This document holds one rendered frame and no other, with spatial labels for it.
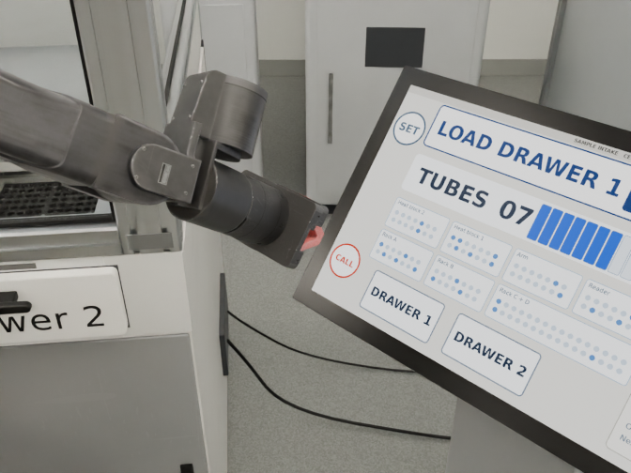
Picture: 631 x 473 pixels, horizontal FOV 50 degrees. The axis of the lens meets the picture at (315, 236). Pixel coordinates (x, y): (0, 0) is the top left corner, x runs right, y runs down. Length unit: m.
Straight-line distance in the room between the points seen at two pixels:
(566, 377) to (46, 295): 0.67
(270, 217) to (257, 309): 1.70
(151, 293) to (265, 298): 1.38
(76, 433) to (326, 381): 1.01
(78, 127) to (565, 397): 0.49
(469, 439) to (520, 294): 0.28
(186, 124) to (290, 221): 0.14
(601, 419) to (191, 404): 0.67
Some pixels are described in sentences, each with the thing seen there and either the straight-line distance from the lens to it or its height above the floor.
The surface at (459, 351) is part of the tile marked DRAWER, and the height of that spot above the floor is 0.99.
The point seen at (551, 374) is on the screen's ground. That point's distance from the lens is 0.70.
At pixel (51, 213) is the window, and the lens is 0.96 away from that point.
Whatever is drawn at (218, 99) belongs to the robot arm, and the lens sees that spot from 0.58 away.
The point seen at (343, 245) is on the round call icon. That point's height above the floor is 1.03.
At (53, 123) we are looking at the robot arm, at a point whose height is 1.28.
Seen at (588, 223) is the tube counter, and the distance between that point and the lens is 0.71.
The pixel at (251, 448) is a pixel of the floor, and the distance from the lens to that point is 1.91.
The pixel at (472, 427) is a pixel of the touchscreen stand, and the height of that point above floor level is 0.80.
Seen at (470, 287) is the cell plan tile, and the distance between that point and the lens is 0.73.
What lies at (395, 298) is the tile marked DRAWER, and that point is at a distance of 0.76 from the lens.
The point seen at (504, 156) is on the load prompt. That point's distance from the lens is 0.75.
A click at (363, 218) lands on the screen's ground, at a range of 0.79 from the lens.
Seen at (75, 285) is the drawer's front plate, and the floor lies 0.91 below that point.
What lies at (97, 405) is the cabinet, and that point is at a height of 0.66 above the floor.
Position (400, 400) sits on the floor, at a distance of 2.02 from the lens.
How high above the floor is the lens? 1.48
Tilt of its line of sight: 34 degrees down
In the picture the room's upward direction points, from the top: straight up
